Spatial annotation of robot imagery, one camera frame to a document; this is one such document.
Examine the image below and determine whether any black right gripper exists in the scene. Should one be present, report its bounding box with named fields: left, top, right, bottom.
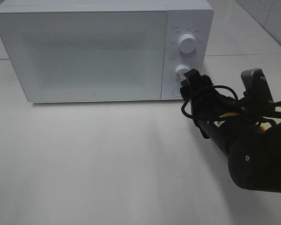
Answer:
left=179, top=69, right=240, bottom=139

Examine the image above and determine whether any round door release button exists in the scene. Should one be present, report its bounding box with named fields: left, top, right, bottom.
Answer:
left=172, top=86, right=181, bottom=97

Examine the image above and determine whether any white microwave door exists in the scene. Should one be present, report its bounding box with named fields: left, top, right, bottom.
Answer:
left=0, top=11, right=167, bottom=103

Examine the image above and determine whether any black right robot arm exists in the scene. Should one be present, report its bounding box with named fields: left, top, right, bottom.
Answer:
left=180, top=68, right=281, bottom=193

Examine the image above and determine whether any lower white timer knob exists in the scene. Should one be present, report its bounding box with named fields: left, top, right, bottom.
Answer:
left=175, top=64, right=192, bottom=82

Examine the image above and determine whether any upper white power knob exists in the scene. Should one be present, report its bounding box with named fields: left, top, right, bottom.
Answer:
left=178, top=33, right=197, bottom=54

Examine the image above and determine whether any white microwave oven body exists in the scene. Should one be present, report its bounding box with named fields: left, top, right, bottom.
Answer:
left=0, top=0, right=214, bottom=102

